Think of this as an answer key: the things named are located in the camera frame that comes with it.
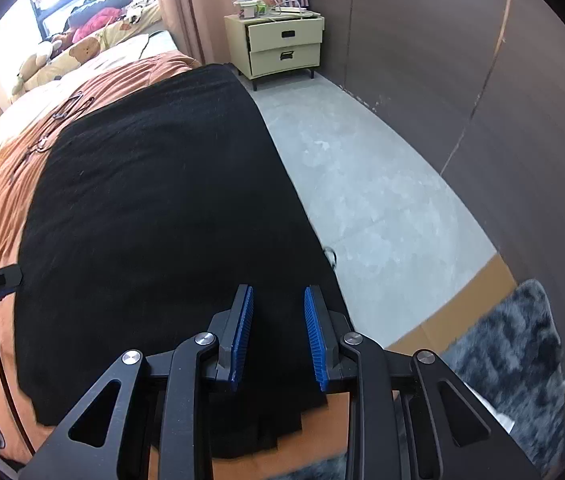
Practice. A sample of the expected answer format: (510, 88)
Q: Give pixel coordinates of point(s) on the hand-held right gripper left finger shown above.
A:
(241, 340)

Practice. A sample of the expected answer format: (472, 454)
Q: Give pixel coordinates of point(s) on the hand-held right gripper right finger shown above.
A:
(316, 340)

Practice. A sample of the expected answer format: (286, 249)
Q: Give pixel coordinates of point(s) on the orange blanket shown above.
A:
(2, 200)

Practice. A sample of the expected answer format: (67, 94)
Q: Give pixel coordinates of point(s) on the brown cardboard sheet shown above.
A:
(462, 310)

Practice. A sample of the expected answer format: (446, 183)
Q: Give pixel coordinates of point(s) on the grey fluffy rug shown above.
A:
(512, 340)

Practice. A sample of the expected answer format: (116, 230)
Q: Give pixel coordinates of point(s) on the beige teddy bear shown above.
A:
(35, 67)

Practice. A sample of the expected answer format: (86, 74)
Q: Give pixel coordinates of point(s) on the plush toys pile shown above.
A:
(87, 52)

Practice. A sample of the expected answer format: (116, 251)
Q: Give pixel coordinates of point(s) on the white bed sheet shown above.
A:
(127, 52)

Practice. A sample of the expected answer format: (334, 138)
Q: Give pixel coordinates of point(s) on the cream nightstand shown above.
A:
(287, 80)

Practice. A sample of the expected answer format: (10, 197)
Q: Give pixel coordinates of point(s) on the pink cloth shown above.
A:
(97, 22)

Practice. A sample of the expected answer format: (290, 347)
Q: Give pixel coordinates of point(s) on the cream nightstand drawer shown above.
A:
(287, 57)
(287, 35)

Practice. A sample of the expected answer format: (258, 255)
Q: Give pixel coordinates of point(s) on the pile of dark clothes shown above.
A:
(112, 2)

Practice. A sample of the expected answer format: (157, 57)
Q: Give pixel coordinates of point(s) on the flat white box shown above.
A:
(295, 10)

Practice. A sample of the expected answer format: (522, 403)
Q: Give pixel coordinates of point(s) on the green and white box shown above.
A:
(250, 9)

